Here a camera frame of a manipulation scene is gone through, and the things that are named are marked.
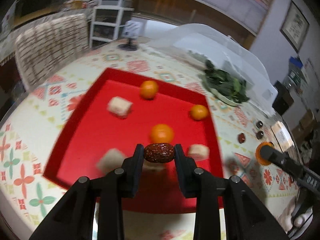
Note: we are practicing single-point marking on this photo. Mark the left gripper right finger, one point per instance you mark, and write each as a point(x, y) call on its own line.
point(187, 178)

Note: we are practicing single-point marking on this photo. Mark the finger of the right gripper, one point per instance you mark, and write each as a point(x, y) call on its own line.
point(282, 161)

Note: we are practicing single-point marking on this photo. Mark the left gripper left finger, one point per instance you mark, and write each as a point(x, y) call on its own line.
point(132, 167)

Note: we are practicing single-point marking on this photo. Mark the beige sugarcane piece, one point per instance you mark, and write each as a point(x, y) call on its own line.
point(112, 159)
point(198, 152)

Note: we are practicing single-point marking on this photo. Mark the red jujube date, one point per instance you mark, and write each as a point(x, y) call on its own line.
point(159, 153)
point(241, 138)

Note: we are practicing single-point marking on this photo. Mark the beige sugarcane piece edge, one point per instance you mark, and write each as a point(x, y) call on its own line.
point(119, 106)

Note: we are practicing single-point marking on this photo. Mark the Face tissue pack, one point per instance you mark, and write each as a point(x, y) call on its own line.
point(282, 135)

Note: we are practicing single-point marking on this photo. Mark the dark plum left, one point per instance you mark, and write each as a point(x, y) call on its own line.
point(259, 134)

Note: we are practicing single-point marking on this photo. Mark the dark plum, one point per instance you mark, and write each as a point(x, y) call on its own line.
point(259, 134)
point(259, 124)

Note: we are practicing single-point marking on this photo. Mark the dark plum rear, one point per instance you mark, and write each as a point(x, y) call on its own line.
point(259, 124)

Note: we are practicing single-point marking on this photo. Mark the red tray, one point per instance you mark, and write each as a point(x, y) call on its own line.
point(92, 130)

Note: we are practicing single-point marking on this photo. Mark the plate of green spinach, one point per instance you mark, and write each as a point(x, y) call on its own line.
point(232, 88)

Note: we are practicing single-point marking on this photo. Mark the water bottle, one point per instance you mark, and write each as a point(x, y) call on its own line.
point(295, 73)

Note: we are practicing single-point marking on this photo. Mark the white mesh food cover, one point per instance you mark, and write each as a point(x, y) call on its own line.
point(225, 54)

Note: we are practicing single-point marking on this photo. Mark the small desk fan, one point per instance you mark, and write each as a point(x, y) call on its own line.
point(131, 32)

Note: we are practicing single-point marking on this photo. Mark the white drawer cabinet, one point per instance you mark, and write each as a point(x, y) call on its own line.
point(108, 21)

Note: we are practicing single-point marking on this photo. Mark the patterned fabric chair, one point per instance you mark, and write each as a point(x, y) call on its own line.
point(44, 49)

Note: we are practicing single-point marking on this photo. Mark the microwave oven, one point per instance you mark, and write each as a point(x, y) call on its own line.
point(27, 10)

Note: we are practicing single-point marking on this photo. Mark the framed wall picture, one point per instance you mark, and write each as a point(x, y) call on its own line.
point(295, 27)

